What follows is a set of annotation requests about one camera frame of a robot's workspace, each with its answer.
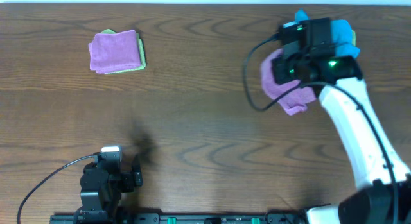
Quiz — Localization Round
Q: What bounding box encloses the purple microfiber cloth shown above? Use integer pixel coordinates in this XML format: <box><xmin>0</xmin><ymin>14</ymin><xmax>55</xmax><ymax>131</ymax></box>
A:
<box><xmin>260</xmin><ymin>49</ymin><xmax>317</xmax><ymax>116</ymax></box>

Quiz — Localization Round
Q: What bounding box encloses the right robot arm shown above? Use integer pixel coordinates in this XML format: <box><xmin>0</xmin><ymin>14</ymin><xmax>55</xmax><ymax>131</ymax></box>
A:
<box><xmin>260</xmin><ymin>42</ymin><xmax>410</xmax><ymax>224</ymax></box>

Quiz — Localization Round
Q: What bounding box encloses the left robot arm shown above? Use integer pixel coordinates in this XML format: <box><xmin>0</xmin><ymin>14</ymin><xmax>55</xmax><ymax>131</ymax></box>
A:
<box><xmin>73</xmin><ymin>152</ymin><xmax>143</xmax><ymax>223</ymax></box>

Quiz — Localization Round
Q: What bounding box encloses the crumpled blue cloth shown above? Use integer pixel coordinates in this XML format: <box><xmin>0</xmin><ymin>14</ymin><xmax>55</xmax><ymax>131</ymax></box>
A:
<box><xmin>295</xmin><ymin>10</ymin><xmax>360</xmax><ymax>58</ymax></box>

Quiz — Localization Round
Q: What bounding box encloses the green cloth under blue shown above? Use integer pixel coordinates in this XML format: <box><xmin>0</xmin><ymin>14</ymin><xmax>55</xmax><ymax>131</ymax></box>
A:
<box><xmin>351</xmin><ymin>30</ymin><xmax>356</xmax><ymax>46</ymax></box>

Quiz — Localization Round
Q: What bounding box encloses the folded green cloth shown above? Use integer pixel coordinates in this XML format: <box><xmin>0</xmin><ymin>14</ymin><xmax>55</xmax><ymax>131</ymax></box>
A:
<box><xmin>96</xmin><ymin>29</ymin><xmax>146</xmax><ymax>74</ymax></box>

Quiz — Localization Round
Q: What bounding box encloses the folded purple cloth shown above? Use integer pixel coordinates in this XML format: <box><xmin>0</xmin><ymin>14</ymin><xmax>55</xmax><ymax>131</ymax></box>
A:
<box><xmin>88</xmin><ymin>29</ymin><xmax>146</xmax><ymax>74</ymax></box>

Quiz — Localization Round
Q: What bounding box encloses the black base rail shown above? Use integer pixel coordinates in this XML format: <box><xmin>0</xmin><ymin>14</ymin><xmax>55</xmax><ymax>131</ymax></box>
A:
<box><xmin>49</xmin><ymin>212</ymin><xmax>309</xmax><ymax>224</ymax></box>

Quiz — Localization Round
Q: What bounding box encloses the right black cable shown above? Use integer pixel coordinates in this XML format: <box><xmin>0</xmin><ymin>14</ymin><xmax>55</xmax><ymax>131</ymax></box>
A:
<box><xmin>241</xmin><ymin>33</ymin><xmax>399</xmax><ymax>224</ymax></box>

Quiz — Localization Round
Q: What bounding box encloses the black cable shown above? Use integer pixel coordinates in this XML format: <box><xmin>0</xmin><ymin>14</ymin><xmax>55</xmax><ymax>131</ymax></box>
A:
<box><xmin>16</xmin><ymin>154</ymin><xmax>99</xmax><ymax>224</ymax></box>
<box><xmin>241</xmin><ymin>33</ymin><xmax>399</xmax><ymax>224</ymax></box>

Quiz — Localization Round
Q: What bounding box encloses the left black cable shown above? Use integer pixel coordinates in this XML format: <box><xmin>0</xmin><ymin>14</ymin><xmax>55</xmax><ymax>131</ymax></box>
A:
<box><xmin>16</xmin><ymin>154</ymin><xmax>99</xmax><ymax>224</ymax></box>

